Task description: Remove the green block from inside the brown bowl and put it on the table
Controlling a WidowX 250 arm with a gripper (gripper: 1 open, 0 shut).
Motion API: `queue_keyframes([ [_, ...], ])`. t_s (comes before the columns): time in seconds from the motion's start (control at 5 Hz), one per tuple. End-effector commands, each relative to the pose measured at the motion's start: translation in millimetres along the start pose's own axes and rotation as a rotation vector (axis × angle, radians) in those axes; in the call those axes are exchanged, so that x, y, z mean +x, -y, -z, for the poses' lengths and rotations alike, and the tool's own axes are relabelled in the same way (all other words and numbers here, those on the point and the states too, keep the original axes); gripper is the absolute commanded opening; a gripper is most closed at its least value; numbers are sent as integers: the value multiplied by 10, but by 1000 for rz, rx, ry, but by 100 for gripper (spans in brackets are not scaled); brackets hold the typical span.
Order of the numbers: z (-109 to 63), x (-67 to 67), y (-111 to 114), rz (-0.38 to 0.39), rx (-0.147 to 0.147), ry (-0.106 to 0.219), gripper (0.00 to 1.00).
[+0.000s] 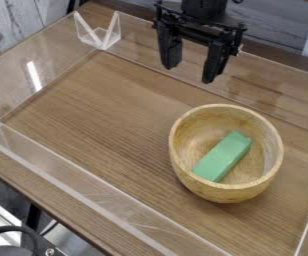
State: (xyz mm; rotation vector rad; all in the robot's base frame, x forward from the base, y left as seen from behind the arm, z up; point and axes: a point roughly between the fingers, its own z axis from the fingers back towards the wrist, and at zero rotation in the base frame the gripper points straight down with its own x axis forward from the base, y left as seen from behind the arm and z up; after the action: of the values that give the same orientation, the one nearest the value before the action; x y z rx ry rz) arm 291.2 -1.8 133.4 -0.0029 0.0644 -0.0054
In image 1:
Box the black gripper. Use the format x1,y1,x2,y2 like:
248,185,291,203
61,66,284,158
152,0,247,84

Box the light wooden bowl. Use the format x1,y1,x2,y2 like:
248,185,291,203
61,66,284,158
168,104,283,203

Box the green rectangular block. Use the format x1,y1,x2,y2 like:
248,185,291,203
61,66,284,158
191,131,252,182

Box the clear acrylic tray walls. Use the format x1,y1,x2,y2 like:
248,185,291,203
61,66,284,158
0,4,308,256

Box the black table leg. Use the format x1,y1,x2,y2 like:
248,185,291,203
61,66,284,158
25,204,41,230

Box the black cable lower left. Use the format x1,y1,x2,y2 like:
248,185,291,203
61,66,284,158
0,225,41,256

